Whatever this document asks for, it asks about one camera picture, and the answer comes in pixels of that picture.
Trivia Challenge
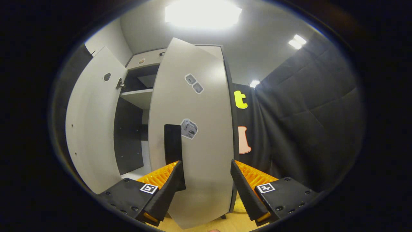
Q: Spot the black backdrop cloth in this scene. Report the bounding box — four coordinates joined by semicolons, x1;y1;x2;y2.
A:
53;32;366;194

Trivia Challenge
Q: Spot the grey cabinet door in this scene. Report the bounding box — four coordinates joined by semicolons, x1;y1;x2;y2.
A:
148;38;239;229
65;47;127;194

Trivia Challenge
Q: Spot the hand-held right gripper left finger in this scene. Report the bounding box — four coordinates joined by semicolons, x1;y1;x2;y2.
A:
97;160;184;227

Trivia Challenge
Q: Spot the large ceiling light panel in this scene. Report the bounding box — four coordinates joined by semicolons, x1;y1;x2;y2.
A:
165;0;242;29

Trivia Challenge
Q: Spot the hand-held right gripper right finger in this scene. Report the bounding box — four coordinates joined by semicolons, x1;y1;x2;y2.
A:
230;159;320;227

